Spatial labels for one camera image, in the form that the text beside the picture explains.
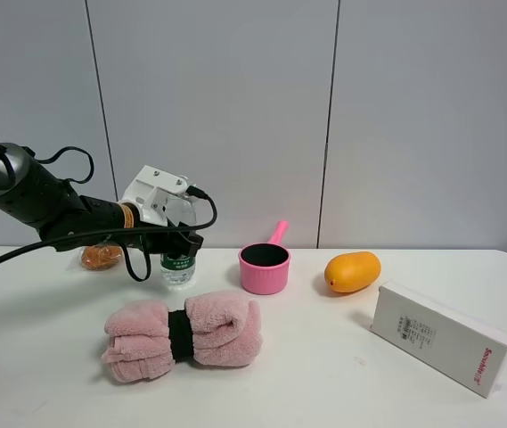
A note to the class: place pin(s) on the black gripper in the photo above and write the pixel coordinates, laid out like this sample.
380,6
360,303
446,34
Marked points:
157,240

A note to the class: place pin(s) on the clear water bottle green label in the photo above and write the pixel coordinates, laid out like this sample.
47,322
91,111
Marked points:
178,270

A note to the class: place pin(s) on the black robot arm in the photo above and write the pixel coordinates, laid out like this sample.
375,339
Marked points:
65,220

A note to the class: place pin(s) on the pink measuring scoop cup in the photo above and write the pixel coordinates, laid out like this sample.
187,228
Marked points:
264,267

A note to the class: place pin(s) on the pink rolled towel black band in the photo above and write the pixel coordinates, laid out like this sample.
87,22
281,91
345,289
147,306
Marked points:
146,338

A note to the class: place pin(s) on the orange bread in wrapper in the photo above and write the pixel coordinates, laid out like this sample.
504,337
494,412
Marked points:
101,257

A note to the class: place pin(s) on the yellow mango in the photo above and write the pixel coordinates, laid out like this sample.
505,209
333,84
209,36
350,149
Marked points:
352,272

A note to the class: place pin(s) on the white rectangular carton box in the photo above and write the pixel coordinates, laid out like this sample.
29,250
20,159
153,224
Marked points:
458,346

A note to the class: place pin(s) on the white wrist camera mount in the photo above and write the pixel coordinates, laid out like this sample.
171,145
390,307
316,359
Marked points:
160,198

